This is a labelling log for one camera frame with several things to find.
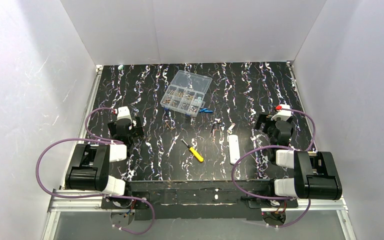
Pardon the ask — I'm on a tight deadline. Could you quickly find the white remote control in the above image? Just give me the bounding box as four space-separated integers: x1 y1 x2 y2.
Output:
227 134 241 165

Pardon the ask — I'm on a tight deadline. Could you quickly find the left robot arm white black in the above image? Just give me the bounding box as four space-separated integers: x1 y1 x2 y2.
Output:
65 116 144 196

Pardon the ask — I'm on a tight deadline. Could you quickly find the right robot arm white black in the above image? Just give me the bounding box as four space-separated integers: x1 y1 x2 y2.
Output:
254 113 342 200

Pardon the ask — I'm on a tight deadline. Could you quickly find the clear plastic parts organizer box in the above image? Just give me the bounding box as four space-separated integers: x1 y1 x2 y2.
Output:
160 70 213 117

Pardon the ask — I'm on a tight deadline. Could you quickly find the blue battery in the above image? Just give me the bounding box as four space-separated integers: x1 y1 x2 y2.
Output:
199 108 214 114

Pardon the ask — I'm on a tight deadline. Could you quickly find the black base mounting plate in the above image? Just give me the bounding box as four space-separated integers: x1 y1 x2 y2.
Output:
100 179 299 222

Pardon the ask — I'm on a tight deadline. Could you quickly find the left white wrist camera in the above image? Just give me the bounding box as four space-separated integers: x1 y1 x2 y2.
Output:
116 106 132 122

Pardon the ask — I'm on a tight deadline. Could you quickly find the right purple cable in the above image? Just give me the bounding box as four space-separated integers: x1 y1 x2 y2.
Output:
231 107 317 229

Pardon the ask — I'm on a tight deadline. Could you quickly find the yellow handled screwdriver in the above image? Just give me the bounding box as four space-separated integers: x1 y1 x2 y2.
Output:
181 139 204 163

